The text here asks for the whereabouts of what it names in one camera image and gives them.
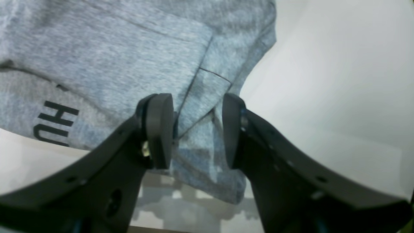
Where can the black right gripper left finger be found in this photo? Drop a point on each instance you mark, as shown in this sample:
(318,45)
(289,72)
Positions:
(98,193)

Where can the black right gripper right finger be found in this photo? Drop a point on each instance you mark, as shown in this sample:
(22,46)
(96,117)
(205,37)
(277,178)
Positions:
(296,194)

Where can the grey T-shirt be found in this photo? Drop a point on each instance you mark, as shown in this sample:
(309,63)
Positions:
(73,70)

